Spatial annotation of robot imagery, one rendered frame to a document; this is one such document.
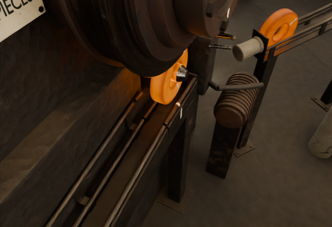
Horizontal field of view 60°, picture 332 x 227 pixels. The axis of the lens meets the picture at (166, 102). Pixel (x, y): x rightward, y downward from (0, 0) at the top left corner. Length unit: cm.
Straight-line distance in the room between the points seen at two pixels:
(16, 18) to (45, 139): 21
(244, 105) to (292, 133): 72
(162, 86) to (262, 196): 96
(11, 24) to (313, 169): 148
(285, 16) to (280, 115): 84
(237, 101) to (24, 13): 78
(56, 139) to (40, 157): 4
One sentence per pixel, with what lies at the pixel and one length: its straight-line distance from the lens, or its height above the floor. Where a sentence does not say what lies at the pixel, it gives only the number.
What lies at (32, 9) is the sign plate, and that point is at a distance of 46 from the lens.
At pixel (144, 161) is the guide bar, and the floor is 70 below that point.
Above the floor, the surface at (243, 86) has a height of 57.
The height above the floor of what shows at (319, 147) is 8.
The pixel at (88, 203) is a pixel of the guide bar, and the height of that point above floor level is 68.
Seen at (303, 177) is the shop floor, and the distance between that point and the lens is 160.
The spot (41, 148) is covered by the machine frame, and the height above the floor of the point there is 87.
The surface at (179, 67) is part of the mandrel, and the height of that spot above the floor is 84.
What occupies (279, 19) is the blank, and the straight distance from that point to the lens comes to 106.
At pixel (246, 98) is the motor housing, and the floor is 52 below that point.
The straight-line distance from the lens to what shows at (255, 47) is 104.
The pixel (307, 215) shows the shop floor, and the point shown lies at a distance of 151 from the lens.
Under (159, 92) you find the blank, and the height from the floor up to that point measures 82.
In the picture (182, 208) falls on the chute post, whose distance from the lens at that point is 137.
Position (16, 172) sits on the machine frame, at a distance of 52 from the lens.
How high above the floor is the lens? 128
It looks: 47 degrees down
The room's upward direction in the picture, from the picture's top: straight up
